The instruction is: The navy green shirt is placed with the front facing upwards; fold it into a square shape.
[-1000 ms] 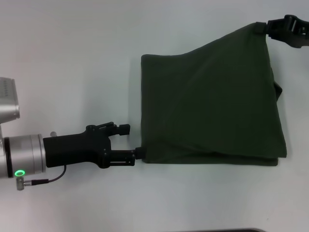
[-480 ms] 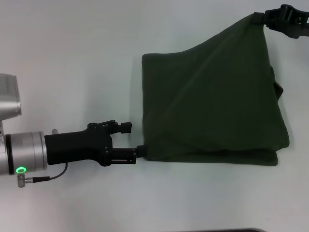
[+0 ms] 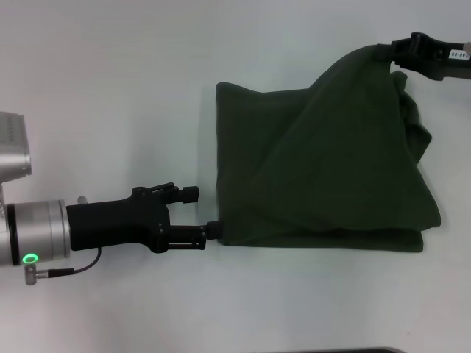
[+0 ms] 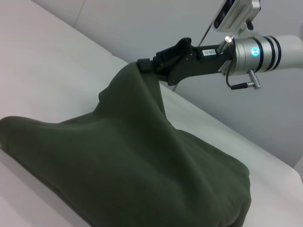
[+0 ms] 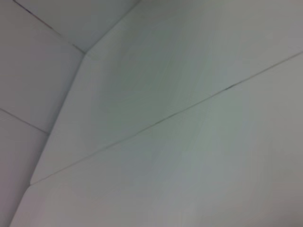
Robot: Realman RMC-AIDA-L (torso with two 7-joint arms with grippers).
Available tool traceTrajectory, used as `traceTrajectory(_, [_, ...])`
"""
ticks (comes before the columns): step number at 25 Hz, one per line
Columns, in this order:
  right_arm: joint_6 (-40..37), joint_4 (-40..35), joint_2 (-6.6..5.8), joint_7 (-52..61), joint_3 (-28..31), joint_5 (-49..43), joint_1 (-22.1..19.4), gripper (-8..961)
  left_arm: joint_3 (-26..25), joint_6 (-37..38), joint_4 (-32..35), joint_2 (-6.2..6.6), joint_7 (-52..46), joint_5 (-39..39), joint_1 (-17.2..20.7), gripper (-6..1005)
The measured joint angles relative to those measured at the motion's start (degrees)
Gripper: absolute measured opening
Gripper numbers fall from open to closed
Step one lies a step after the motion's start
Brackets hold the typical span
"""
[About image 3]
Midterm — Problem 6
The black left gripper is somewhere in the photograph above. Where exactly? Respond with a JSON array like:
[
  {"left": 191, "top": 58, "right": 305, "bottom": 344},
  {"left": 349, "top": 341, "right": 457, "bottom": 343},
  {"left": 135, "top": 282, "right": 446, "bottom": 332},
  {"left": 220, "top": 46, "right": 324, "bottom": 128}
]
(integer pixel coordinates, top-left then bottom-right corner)
[{"left": 65, "top": 182, "right": 224, "bottom": 254}]

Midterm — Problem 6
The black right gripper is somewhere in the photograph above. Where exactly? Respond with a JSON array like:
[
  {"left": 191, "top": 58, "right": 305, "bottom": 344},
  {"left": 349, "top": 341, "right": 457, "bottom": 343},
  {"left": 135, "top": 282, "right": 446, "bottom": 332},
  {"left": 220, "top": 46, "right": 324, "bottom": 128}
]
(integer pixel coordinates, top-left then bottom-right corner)
[{"left": 375, "top": 32, "right": 471, "bottom": 81}]

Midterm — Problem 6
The dark green FREE T-shirt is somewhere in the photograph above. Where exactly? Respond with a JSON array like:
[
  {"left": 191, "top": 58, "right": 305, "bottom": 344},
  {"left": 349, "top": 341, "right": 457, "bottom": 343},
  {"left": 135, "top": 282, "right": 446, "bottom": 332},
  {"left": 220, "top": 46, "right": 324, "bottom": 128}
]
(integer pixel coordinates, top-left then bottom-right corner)
[{"left": 215, "top": 43, "right": 442, "bottom": 254}]

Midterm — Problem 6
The left arm connector cable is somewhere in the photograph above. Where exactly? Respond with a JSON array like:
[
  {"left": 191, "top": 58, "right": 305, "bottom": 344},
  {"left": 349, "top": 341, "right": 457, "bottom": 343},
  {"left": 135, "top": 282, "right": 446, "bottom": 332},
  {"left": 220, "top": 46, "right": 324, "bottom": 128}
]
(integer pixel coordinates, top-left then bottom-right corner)
[{"left": 24, "top": 246, "right": 102, "bottom": 286}]

